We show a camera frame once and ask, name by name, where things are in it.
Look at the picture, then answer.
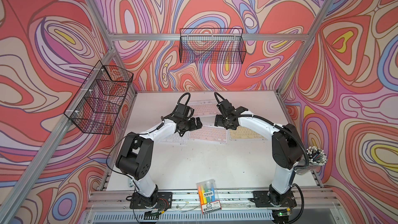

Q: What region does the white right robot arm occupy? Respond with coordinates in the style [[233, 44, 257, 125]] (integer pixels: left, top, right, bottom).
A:
[[215, 98, 309, 206]]

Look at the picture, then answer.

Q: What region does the white key keyboard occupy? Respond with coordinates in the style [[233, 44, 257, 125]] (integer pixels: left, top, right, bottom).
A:
[[160, 132, 189, 145]]

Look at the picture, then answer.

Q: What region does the yellow key keyboard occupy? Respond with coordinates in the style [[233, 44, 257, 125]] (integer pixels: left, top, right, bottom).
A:
[[228, 126, 267, 141]]

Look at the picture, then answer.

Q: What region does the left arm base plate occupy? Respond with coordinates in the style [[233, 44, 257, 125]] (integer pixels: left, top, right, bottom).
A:
[[126, 191, 173, 210]]

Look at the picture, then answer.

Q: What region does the highlighter marker pack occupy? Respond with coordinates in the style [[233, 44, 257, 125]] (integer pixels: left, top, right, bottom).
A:
[[197, 179, 222, 214]]

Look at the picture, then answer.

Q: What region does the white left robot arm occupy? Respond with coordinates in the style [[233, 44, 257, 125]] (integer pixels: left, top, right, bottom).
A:
[[116, 103, 203, 198]]

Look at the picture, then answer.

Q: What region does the aluminium front rail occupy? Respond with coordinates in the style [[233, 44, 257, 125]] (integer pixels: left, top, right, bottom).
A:
[[78, 188, 349, 224]]

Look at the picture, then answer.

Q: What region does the black wire basket back wall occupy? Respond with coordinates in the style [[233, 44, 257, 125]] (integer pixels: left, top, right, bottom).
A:
[[179, 27, 247, 64]]

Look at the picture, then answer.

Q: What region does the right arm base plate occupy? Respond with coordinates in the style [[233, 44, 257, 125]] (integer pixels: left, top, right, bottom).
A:
[[249, 190, 297, 208]]

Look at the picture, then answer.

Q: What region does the black wire basket wall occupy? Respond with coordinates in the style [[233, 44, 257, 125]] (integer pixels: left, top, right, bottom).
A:
[[64, 61, 134, 135], [179, 27, 247, 64]]

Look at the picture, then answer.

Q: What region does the black wire basket left wall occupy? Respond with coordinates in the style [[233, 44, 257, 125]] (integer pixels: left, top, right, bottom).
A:
[[64, 61, 134, 135]]

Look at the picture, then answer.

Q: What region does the bundle of pens in cup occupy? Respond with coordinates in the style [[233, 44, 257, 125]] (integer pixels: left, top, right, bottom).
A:
[[307, 146, 328, 167]]

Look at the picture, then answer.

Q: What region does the pink keyboard row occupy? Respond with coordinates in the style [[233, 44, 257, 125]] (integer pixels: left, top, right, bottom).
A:
[[189, 125, 227, 144]]

